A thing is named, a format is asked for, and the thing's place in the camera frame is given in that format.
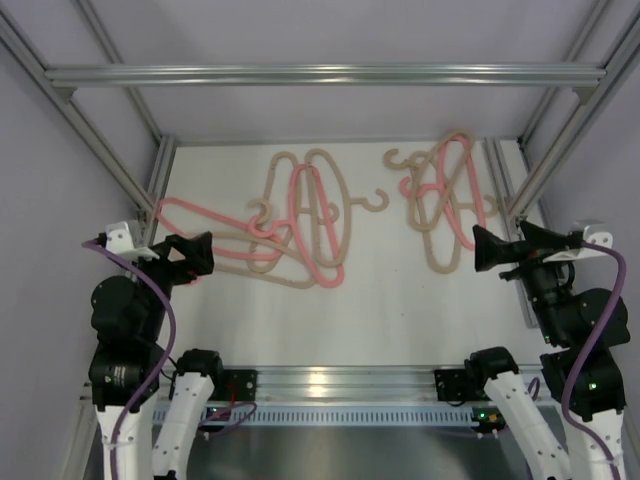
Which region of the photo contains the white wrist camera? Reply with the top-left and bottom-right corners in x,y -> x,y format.
105,220 -> 160,262
544,220 -> 614,263

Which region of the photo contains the beige hanger with right hook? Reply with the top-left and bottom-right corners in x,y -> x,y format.
304,148 -> 389,268

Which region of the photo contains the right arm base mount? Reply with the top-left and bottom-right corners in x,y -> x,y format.
434,368 -> 489,405

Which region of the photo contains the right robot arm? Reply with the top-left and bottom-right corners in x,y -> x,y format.
465,221 -> 630,479

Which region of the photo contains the perforated cable duct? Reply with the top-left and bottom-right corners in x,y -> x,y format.
149,403 -> 481,427

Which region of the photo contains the aluminium hanging rail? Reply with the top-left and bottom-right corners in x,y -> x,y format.
45,62 -> 607,88

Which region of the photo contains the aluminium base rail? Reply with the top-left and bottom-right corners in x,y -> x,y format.
79,364 -> 571,404

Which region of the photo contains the pink hanger pile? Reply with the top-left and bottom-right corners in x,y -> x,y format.
386,130 -> 489,251
248,164 -> 346,290

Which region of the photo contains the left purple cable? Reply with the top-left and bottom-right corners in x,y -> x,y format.
81,238 -> 258,480

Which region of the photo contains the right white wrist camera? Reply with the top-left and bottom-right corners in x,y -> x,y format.
544,220 -> 614,263

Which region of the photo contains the aluminium frame structure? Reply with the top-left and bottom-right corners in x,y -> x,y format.
1,1 -> 639,333

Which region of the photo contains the beige hanger bottom pile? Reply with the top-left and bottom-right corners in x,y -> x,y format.
213,229 -> 316,289

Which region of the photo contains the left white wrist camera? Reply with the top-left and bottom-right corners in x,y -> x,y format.
105,220 -> 160,262

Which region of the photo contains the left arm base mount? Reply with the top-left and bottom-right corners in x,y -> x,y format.
209,369 -> 258,403

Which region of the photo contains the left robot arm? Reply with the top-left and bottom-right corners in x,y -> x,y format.
83,232 -> 223,479

